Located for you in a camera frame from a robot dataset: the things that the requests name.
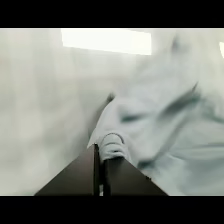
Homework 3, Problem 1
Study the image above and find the pale grey garment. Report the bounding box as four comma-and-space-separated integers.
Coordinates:
87, 29, 224, 197

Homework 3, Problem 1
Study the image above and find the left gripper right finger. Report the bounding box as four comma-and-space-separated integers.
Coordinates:
101, 155, 169, 197

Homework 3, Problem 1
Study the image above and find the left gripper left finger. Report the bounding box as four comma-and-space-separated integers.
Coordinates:
34, 143, 101, 197

